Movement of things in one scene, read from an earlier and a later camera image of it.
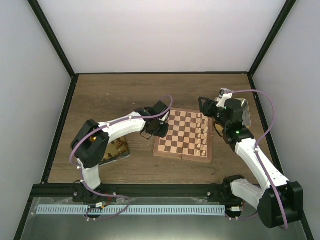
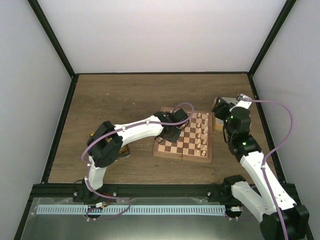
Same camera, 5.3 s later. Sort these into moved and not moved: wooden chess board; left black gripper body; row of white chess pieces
Moved: left black gripper body
Not moved: wooden chess board; row of white chess pieces
